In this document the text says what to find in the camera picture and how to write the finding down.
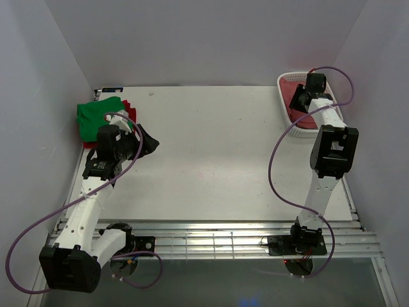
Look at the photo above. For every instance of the pink red t shirt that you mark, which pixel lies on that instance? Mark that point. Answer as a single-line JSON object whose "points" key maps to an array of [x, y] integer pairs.
{"points": [[288, 90]]}

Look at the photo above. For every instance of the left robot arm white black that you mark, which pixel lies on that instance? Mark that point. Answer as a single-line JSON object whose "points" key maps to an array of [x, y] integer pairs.
{"points": [[75, 260]]}

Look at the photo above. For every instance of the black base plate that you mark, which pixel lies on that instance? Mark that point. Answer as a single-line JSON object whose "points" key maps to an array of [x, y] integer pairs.
{"points": [[280, 245], [143, 243]]}

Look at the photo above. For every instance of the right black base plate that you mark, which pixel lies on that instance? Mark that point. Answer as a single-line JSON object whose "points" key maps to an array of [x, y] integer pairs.
{"points": [[280, 245]]}

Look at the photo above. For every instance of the aluminium frame rail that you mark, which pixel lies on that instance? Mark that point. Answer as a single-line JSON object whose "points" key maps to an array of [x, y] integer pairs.
{"points": [[231, 241]]}

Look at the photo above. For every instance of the folded red t shirt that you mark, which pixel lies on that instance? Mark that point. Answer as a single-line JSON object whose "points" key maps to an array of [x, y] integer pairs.
{"points": [[128, 110]]}

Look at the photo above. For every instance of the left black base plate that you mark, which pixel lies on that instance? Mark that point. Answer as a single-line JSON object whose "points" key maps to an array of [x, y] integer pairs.
{"points": [[143, 243]]}

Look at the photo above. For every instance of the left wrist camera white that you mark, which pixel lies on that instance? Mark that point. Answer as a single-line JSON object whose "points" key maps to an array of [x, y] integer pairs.
{"points": [[118, 119]]}

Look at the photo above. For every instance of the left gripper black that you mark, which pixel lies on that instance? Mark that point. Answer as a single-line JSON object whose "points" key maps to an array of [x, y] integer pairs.
{"points": [[138, 142]]}

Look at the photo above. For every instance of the white plastic basket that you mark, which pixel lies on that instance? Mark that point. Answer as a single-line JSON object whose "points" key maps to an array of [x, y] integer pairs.
{"points": [[324, 112]]}

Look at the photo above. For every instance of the blue label sticker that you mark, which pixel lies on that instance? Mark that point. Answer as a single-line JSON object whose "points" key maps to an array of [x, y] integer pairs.
{"points": [[112, 90]]}

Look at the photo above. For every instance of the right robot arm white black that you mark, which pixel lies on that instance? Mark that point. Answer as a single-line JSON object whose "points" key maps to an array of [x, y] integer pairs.
{"points": [[331, 157]]}

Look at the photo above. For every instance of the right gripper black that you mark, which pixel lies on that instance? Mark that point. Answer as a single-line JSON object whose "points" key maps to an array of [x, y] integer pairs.
{"points": [[298, 100]]}

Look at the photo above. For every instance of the folded green t shirt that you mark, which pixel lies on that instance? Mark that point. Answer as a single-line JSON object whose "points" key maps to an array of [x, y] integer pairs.
{"points": [[96, 118]]}

